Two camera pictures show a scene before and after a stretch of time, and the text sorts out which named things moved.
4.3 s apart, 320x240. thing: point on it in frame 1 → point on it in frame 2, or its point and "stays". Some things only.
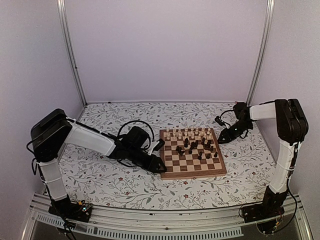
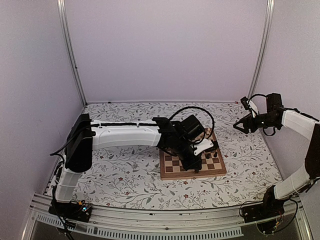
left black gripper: (153, 166) → (191, 165)
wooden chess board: (191, 153) stays
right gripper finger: (223, 138) → (244, 121)
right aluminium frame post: (270, 12) stays
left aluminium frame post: (64, 29) stays
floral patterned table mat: (93, 180) stays
